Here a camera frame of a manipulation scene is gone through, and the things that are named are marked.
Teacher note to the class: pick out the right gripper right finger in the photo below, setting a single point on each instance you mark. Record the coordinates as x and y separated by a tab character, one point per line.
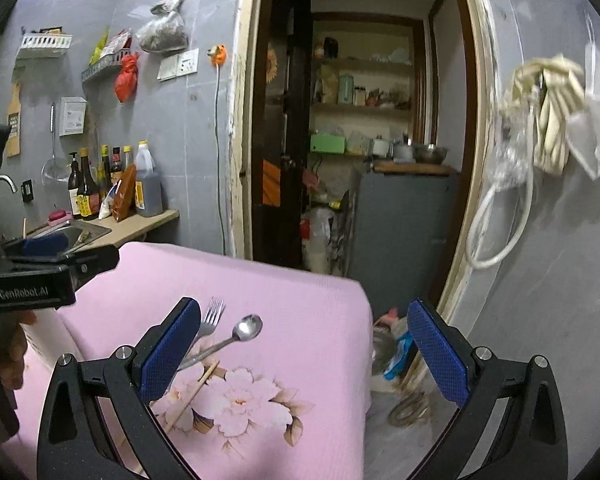
531	441

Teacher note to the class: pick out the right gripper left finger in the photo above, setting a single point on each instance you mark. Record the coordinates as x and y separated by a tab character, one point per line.
74	441

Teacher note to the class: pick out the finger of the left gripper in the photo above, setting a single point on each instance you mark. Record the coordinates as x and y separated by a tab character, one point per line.
88	263
50	245

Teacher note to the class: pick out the white plastic utensil holder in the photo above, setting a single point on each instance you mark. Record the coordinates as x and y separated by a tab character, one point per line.
49	338

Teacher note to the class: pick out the wooden chopstick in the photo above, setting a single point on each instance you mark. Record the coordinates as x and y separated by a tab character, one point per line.
191	396

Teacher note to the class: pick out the metal fork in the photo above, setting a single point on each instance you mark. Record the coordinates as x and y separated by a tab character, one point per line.
210	320

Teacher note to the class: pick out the metal spoon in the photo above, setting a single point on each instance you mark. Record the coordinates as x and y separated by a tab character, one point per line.
245	330

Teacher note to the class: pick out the person's left hand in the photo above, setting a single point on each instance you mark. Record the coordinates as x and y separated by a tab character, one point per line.
12	358

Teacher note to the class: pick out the pink sponge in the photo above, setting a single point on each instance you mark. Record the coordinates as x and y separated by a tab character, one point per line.
58	216

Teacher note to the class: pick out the stainless steel sink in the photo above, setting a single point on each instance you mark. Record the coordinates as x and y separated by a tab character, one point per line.
79	233

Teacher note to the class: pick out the dark soy sauce bottle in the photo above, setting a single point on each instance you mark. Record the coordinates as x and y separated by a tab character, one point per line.
88	195

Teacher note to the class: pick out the metal strainer ladle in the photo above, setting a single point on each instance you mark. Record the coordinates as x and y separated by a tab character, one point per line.
55	169

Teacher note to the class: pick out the orange sauce pouch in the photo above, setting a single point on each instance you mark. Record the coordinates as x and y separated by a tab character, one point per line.
125	194

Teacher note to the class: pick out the large dark vinegar jug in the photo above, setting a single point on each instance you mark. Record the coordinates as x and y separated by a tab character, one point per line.
148	195

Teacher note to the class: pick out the wooden grater board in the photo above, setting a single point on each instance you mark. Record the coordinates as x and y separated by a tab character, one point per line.
14	121

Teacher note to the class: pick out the white tissue box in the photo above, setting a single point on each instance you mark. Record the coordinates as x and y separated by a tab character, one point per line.
72	115

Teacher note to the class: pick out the red plastic bag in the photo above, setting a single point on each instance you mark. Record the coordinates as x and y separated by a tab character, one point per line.
126	81

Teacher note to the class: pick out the pink floral table cloth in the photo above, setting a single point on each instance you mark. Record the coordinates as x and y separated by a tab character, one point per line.
290	404

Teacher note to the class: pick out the grey cabinet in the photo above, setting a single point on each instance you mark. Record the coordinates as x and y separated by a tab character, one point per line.
400	223

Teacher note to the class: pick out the clear bag of dried goods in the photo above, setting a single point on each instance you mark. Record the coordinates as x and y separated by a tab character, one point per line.
165	32

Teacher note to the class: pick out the green box on shelf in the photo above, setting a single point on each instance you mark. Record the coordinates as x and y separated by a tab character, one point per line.
327	144

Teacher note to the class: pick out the metal bowl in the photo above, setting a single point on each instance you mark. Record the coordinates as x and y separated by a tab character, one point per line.
429	154

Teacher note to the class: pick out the cream rubber gloves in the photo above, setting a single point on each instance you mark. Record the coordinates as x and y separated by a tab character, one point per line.
557	82

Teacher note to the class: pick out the grey wall rack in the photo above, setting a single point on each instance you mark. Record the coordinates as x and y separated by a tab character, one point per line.
105	65

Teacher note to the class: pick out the white wall basket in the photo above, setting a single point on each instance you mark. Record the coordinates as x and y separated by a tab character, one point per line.
43	46

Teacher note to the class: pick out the white wall switch socket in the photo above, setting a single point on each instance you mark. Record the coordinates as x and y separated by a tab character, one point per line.
179	65

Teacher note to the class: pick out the orange wall hook plug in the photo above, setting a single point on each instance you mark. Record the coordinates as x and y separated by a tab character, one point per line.
218	55

